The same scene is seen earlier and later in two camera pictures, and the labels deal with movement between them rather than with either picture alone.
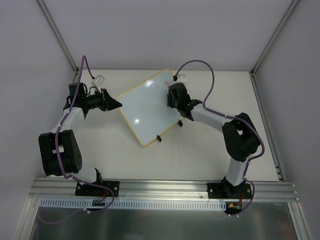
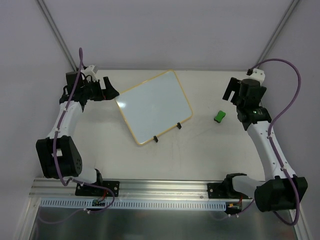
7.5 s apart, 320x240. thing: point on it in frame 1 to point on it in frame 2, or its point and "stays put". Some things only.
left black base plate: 87,190 stays put
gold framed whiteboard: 146,107 stays put
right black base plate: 224,190 stays put
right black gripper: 175,99 to 235,89
